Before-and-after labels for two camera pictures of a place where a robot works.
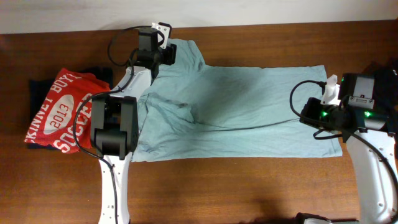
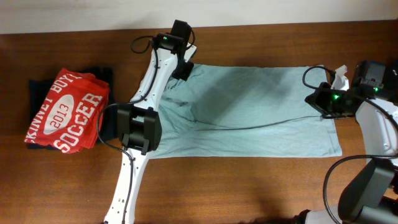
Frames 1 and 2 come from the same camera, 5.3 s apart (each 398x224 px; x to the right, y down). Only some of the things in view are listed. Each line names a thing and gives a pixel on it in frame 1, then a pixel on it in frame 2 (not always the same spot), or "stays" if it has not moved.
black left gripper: x=170 y=53 -> x=186 y=72
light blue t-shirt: x=193 y=110 stays
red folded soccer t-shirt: x=54 y=125 stays
